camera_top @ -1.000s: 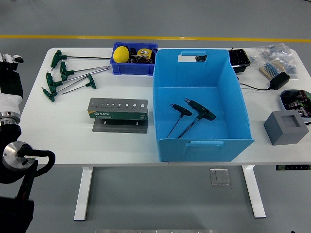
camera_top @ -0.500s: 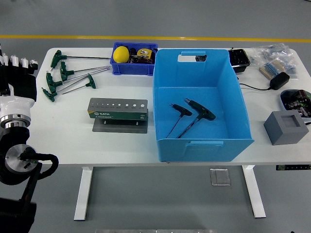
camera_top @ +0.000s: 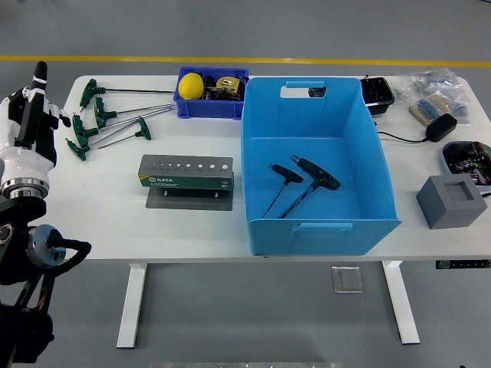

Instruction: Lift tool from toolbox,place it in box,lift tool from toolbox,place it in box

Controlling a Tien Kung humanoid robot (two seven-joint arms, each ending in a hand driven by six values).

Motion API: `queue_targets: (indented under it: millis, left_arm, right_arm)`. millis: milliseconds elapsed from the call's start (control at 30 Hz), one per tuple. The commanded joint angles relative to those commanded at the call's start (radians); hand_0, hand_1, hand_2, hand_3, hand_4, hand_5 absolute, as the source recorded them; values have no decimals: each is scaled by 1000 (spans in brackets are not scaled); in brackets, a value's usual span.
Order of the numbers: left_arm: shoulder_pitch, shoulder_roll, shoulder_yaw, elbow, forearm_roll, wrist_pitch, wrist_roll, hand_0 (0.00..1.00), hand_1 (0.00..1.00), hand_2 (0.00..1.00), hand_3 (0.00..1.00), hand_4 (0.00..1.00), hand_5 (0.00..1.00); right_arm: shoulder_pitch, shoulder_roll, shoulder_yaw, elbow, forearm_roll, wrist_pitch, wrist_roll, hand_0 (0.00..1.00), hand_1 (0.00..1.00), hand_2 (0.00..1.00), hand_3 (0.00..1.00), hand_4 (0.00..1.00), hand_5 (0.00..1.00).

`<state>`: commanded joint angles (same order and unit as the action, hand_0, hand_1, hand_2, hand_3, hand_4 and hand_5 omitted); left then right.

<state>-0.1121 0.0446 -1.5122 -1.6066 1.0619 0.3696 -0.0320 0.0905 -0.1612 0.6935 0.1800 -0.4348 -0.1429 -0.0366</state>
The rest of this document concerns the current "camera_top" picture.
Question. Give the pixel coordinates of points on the small black box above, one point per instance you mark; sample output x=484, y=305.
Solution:
x=317, y=92

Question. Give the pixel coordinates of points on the black plastic tray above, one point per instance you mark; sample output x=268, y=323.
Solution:
x=379, y=96

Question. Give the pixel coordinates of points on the black table control panel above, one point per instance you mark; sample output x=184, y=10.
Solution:
x=463, y=264

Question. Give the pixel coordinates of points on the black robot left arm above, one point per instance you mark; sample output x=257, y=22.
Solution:
x=15, y=214

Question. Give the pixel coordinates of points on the dark electronic parts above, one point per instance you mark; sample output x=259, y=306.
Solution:
x=470, y=159

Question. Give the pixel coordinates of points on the black power adapter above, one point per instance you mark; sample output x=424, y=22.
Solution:
x=441, y=128

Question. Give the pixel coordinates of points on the grey block with square recess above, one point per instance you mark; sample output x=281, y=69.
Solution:
x=452, y=214

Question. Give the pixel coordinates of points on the taped resistor bundle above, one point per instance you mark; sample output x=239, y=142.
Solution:
x=427, y=107

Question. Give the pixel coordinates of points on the grey green hex key stand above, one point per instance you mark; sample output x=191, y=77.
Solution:
x=180, y=182

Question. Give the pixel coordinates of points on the yellow tape measure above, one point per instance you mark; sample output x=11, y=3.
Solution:
x=226, y=82

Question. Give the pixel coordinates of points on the dark blue plastic bin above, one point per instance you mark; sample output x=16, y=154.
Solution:
x=199, y=111

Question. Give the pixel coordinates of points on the silver floor hatch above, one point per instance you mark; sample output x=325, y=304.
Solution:
x=347, y=280

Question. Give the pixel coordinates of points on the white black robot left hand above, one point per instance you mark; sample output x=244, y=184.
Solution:
x=23, y=161

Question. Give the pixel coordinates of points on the grey blue parts tray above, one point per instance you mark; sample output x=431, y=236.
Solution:
x=449, y=163

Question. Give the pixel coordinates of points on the white table leg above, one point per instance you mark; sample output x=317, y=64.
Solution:
x=403, y=303
x=132, y=303

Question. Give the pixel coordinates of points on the large light blue folding box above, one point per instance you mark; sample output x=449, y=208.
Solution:
x=345, y=199

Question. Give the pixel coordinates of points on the black round part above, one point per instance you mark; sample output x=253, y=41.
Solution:
x=209, y=82

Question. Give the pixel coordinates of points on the yellow ball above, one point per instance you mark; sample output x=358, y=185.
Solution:
x=191, y=86

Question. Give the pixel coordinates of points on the clear plastic parts bag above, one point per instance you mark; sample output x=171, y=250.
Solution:
x=433, y=82

